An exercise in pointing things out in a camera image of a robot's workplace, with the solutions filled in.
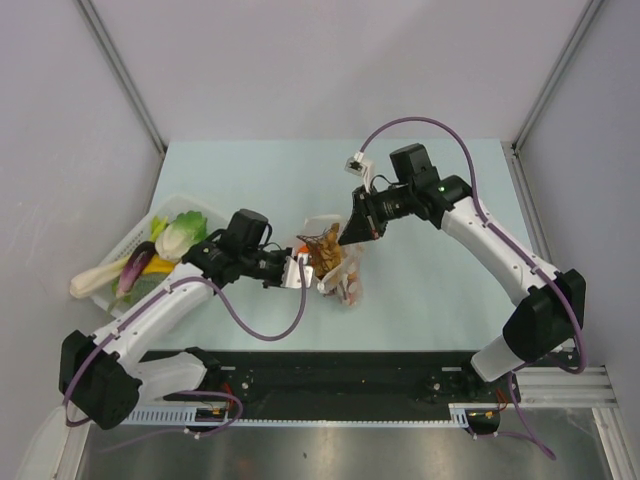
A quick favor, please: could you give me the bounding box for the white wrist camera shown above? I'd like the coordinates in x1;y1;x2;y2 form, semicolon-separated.
345;151;375;193
280;253;314;289

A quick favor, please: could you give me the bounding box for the purple eggplant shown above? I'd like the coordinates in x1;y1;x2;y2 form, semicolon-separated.
115;241;156;299

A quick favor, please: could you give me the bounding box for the yellow pepper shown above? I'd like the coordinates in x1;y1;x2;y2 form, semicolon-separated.
142;255;176;275

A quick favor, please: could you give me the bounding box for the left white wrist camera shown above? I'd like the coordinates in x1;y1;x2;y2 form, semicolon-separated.
280;253;314;289

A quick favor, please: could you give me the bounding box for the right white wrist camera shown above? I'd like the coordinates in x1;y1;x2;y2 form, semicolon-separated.
345;151;375;193

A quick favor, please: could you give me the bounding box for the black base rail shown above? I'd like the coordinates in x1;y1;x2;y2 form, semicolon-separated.
163;347;584;434

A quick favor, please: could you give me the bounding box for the white green bok choy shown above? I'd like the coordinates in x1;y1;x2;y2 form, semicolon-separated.
150;210;208;263

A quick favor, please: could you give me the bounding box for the polka dot zip bag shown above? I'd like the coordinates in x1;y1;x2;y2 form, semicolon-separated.
296;214;364;307

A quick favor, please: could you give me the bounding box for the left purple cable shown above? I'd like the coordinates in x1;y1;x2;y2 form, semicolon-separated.
62;257;307;454

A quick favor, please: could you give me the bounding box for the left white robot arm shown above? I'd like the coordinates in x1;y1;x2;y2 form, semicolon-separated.
59;209;313;430

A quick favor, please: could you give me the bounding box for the brown longan bunch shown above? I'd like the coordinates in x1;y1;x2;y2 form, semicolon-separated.
296;222;343;280

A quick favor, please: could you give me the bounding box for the red watermelon slice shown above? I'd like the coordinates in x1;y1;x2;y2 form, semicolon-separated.
323;270;362;307

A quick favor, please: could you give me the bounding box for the green broccoli head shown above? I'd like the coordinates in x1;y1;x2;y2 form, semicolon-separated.
123;274;166;306

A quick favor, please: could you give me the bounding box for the purple cable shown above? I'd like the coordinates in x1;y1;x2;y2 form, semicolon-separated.
360;117;586;462
62;257;307;454

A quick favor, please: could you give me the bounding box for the white daikon radish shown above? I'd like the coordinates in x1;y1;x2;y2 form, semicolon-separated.
69;258;128;299

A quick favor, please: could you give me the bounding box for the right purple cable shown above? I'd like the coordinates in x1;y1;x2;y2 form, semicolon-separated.
360;117;586;462

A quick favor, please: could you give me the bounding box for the white slotted cable duct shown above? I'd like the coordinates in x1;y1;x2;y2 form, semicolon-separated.
121;402;469;429

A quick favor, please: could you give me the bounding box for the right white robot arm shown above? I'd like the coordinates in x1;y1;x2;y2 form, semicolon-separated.
339;144;586;401

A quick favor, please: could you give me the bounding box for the white plastic food tray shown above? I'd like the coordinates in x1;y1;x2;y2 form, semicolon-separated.
90;195;229;318

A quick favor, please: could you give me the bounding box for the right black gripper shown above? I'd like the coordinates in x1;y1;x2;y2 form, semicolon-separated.
340;183;416;246

